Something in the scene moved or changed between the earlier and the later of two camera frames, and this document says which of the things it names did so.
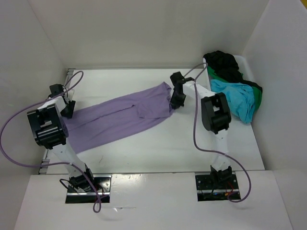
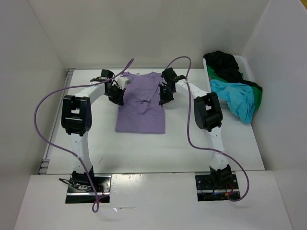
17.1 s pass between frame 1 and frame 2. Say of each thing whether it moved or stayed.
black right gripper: moved
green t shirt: stayed
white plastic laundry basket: stayed
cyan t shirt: stayed
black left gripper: moved
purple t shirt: moved
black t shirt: stayed
